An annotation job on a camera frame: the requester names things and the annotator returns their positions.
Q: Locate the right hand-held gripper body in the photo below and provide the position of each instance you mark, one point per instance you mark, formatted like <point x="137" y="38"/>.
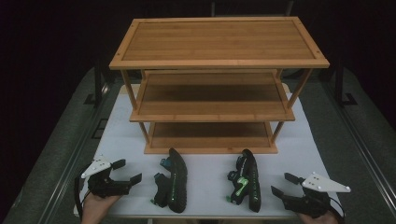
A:
<point x="311" y="203"/>

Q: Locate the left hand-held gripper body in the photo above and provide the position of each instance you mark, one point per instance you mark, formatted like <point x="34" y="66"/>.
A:
<point x="106" y="186"/>

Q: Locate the black green sandal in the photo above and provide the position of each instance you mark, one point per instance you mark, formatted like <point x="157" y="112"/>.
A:
<point x="252" y="186"/>
<point x="178" y="183"/>

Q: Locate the three-tier wooden shoe rack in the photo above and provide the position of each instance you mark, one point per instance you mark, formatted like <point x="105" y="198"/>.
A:
<point x="218" y="40"/>

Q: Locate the person's right hand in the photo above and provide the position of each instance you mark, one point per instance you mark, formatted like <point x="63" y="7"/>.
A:
<point x="320" y="220"/>

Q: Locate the person's left hand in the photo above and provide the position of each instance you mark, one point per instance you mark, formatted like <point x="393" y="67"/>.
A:
<point x="95" y="210"/>

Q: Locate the black metal stand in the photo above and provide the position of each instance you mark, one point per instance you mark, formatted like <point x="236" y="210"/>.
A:
<point x="98" y="84"/>
<point x="339" y="84"/>

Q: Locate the black flat bracket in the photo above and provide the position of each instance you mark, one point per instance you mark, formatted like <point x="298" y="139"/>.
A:
<point x="100" y="127"/>

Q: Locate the metal rail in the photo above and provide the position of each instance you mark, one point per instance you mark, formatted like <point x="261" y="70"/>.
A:
<point x="359" y="143"/>
<point x="74" y="155"/>

